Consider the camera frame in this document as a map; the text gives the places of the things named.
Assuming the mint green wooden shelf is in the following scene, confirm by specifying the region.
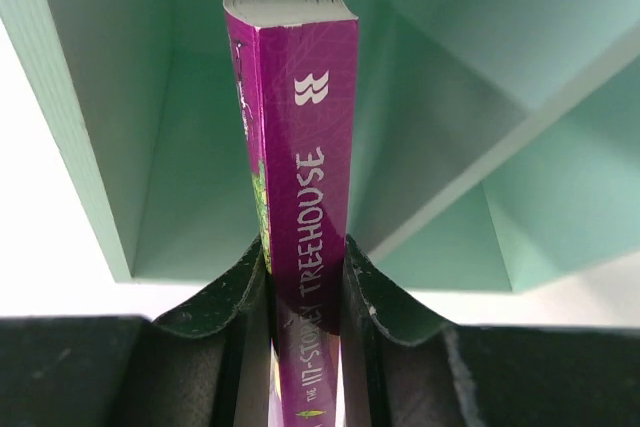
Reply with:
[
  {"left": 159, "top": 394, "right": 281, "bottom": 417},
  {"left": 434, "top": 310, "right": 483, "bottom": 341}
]
[{"left": 1, "top": 0, "right": 639, "bottom": 291}]

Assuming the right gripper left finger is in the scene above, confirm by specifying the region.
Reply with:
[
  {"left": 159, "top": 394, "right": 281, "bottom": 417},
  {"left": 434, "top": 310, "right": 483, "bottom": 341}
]
[{"left": 1, "top": 241, "right": 270, "bottom": 426}]

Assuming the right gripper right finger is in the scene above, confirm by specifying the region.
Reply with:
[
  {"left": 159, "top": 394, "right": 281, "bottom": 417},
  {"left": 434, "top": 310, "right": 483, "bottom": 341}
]
[{"left": 342, "top": 240, "right": 639, "bottom": 426}]

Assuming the purple 117-storey treehouse book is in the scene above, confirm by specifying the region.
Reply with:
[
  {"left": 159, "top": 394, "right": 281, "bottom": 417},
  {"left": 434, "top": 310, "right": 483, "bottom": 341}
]
[{"left": 223, "top": 0, "right": 359, "bottom": 426}]

